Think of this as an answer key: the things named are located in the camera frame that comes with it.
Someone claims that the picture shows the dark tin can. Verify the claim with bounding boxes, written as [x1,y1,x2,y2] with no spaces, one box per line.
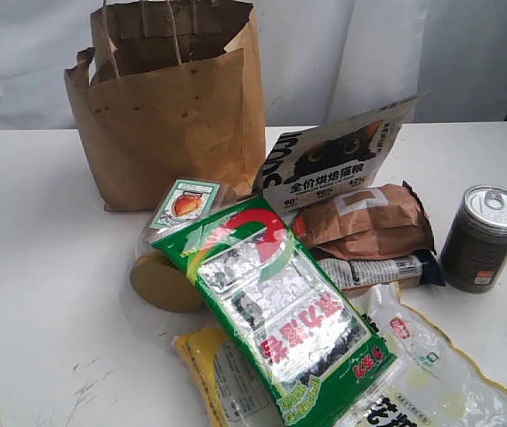
[440,185,507,294]

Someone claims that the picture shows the green seaweed snack package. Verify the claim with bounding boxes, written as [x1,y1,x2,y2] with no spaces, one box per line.
[154,197,396,426]

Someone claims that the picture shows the small brown paper pouch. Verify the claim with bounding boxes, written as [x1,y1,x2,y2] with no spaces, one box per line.
[292,182,435,261]

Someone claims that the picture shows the black cat food pouch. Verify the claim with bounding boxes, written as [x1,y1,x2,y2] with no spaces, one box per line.
[253,93,423,214]

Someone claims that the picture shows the clear white plastic food package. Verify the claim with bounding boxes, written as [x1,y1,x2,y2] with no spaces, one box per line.
[353,284,507,426]

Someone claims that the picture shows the white backdrop curtain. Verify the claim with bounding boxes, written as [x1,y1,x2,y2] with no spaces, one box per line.
[0,1,507,129]

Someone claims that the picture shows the yellow plastic snack packet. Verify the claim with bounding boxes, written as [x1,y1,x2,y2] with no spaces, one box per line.
[173,326,283,426]

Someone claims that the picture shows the brown paper bag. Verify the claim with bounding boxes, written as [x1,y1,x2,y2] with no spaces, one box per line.
[64,1,265,212]

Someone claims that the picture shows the dark blue snack packet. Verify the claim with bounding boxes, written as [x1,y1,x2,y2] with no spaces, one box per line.
[318,250,446,291]

